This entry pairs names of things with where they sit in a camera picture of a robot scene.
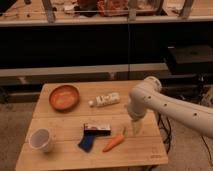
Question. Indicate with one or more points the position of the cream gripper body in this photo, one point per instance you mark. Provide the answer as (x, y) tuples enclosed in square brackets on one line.
[(136, 126)]

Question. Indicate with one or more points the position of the orange pepper green stem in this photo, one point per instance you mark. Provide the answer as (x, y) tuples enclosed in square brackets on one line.
[(115, 141)]

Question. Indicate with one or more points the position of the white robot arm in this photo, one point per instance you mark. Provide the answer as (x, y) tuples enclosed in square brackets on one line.
[(147, 95)]

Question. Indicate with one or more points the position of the brown ceramic bowl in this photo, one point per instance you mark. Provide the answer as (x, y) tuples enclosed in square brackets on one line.
[(64, 97)]

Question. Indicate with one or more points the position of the white plastic bottle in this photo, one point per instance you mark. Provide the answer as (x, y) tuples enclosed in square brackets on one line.
[(105, 100)]

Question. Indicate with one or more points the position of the blue cloth piece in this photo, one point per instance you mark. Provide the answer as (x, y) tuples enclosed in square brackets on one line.
[(86, 142)]

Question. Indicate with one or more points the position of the long wooden shelf bench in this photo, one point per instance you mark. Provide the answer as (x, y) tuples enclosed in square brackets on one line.
[(25, 76)]

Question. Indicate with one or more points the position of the wooden table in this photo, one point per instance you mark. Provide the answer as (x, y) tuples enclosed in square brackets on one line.
[(146, 148)]

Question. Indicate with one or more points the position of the black box on shelf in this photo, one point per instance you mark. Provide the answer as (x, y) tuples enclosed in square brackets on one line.
[(197, 59)]

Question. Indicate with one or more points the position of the white plastic cup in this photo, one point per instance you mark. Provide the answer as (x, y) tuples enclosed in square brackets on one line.
[(41, 140)]

